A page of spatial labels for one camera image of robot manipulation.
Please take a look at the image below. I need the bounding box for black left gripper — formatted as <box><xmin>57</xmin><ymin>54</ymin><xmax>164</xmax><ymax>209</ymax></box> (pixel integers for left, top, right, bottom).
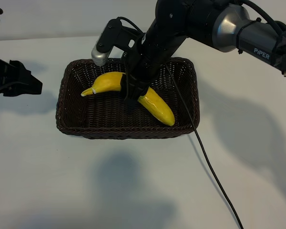
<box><xmin>0</xmin><ymin>46</ymin><xmax>43</xmax><ymax>99</ymax></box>

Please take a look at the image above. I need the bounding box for yellow banana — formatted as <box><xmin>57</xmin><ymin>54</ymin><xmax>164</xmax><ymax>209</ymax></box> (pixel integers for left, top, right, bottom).
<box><xmin>80</xmin><ymin>71</ymin><xmax>176</xmax><ymax>127</ymax></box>

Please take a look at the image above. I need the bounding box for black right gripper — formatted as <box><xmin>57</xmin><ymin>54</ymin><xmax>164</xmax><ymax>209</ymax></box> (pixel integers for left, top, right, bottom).
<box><xmin>120</xmin><ymin>34</ymin><xmax>182</xmax><ymax>107</ymax></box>

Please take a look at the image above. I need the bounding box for dark brown wicker basket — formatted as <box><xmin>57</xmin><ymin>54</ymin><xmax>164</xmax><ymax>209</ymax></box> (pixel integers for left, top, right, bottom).
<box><xmin>56</xmin><ymin>57</ymin><xmax>201</xmax><ymax>140</ymax></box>

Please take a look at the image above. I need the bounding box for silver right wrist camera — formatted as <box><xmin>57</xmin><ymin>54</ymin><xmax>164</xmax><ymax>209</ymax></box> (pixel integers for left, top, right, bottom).
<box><xmin>91</xmin><ymin>18</ymin><xmax>145</xmax><ymax>67</ymax></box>

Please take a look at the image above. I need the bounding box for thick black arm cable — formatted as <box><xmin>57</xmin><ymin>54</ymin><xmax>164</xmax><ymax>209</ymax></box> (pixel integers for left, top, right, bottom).
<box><xmin>240</xmin><ymin>0</ymin><xmax>286</xmax><ymax>34</ymax></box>

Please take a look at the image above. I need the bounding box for thin black camera cable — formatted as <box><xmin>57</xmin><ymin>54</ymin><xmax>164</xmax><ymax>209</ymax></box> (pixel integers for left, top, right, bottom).
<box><xmin>118</xmin><ymin>16</ymin><xmax>244</xmax><ymax>229</ymax></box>

